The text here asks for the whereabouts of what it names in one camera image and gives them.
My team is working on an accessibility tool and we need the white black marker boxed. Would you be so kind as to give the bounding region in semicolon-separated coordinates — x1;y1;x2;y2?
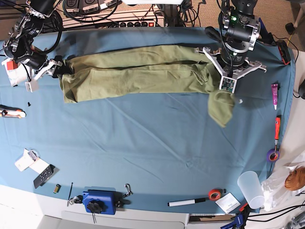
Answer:
167;198;209;207

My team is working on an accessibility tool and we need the black remote control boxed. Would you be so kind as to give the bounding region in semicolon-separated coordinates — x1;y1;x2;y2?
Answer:
33;165;56;189

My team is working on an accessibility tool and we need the red black clamp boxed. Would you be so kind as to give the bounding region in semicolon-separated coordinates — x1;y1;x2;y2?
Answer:
276;40;291;65

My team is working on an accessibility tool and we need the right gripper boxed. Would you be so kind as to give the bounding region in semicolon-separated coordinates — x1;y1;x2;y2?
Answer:
33;60;62;81

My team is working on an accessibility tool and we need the blue table clamp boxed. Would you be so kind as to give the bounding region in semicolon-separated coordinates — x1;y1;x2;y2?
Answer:
67;190;124;224

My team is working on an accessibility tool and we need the translucent plastic cup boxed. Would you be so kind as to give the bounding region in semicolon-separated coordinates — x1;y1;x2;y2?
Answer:
237;171;264;209

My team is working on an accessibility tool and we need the white card packet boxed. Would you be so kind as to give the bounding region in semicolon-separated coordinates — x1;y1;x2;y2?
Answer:
14;148;49;174

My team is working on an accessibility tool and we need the orange screwdriver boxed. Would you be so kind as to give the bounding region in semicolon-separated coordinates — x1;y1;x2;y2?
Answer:
274;115;281;152

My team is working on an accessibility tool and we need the olive green t-shirt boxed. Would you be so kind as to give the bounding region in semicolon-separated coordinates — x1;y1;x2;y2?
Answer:
60;45;235;127

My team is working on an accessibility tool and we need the paper with orange block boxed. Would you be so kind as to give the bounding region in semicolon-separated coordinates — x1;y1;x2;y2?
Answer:
1;58;31;86

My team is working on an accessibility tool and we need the blue bar clamp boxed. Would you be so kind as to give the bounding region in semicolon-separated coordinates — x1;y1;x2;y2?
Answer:
220;203;251;229

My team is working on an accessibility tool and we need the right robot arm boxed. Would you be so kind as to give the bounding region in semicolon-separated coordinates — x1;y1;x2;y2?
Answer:
1;0;65;78

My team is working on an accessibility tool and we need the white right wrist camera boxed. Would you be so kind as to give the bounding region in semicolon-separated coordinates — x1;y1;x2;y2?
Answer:
25;81;39;93

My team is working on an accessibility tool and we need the purple tape roll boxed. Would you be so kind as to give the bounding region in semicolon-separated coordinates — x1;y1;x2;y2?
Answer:
266;149;280;163

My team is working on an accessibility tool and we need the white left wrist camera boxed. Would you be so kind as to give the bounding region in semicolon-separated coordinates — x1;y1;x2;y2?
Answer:
219;76;237;93

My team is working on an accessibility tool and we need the white plastic bag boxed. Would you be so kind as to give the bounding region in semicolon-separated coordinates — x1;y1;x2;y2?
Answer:
262;152;305;211

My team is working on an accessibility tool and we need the metal carabiner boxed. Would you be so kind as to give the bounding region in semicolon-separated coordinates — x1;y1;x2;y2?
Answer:
122;183;133;198

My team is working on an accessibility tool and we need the small yellow battery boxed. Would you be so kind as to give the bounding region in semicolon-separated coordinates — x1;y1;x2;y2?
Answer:
53;184;61;194

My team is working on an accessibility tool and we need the orange white utility knife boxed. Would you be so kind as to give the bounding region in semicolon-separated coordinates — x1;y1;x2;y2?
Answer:
0;105;26;118

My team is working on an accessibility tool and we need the purple tube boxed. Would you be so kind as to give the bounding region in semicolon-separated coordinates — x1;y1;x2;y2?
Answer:
271;83;279;110

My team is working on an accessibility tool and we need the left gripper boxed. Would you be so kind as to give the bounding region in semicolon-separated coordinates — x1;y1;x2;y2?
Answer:
195;47;267;80

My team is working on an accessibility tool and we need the brown wooden object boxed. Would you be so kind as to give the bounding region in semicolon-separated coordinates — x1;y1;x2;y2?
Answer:
285;167;305;191

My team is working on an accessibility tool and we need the black power strip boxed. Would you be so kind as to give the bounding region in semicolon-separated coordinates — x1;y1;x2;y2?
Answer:
109;21;162;28

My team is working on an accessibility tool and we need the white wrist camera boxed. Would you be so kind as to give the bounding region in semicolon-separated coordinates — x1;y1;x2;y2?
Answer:
219;76;237;93
25;81;39;93

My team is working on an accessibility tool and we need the blue table cloth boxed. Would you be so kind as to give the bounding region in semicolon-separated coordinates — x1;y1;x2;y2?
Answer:
0;26;296;214

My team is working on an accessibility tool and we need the red tape roll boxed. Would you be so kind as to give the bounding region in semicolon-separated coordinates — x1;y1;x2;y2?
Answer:
208;189;223;201

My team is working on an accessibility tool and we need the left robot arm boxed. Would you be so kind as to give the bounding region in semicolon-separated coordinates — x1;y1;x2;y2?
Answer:
62;0;267;85

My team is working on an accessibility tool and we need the white paper note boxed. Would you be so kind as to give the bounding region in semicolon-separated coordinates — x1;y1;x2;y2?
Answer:
215;193;241;214

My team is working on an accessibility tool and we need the black zip tie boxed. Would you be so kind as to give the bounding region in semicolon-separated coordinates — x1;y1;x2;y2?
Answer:
67;182;73;207

